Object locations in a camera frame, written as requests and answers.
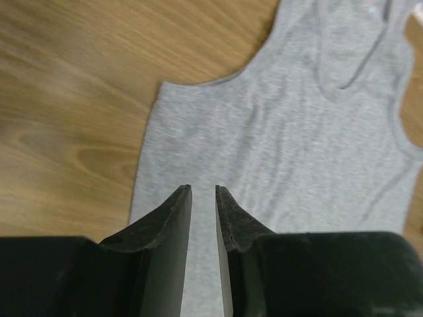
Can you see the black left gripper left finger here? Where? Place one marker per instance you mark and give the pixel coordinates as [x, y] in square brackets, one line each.
[158, 242]

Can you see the black left gripper right finger tip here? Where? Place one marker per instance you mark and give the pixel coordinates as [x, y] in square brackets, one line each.
[241, 282]

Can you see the grey tank top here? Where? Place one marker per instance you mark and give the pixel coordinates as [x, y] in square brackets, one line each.
[307, 136]

